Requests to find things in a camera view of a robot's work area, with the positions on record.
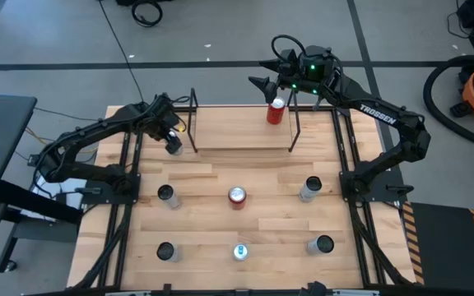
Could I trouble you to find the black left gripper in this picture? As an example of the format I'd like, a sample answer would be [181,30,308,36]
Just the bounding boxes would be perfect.
[148,93,187,156]

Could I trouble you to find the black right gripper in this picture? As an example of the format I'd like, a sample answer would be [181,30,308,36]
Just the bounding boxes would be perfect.
[248,44,341,104]

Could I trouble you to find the blue silver Red Bull can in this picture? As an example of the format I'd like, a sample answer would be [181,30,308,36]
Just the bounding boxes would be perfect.
[232,243,249,262]
[166,130,184,157]

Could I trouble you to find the red Coca-Cola can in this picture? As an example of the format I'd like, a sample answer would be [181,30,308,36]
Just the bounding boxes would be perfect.
[266,96,286,126]
[227,186,248,211]

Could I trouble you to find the white Celsius can teal print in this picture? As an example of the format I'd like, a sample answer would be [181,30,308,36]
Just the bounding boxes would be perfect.
[156,241,180,263]
[156,184,183,211]

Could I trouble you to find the white Celsius Peach Vibe can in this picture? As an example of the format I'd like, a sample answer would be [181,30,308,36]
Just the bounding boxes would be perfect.
[305,234,336,257]
[298,175,323,203]

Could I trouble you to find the wooden shelf board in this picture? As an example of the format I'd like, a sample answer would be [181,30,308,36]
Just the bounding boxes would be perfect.
[195,106,296,150]

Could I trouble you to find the white box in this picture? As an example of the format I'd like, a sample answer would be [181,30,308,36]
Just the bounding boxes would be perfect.
[30,184,84,219]

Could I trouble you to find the orange vacuum cleaner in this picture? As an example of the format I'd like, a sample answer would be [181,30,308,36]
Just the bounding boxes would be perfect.
[422,55,474,151]

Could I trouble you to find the silver aluminium bar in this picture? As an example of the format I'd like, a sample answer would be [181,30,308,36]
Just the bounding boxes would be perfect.
[105,289,152,296]
[332,289,380,296]

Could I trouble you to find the black mat hazard stripes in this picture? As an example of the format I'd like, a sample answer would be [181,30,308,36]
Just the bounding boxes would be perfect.
[401,201,474,293]

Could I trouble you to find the black metal shelf end frame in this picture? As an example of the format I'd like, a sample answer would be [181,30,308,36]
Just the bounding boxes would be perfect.
[287,87,303,154]
[187,87,200,154]

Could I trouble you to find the black aluminium table frame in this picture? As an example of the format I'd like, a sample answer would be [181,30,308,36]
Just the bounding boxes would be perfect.
[70,104,419,296]

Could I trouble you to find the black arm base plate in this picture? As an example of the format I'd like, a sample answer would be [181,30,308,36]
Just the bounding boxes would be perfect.
[81,172,142,206]
[339,168,407,203]

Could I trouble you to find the long black floor cable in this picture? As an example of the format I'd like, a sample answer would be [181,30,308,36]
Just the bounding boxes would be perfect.
[98,0,146,104]

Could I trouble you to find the coiled black cable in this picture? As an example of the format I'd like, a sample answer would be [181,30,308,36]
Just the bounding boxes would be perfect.
[131,0,164,28]

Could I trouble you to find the yellow cable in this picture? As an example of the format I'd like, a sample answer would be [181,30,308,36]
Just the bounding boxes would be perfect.
[25,127,98,155]

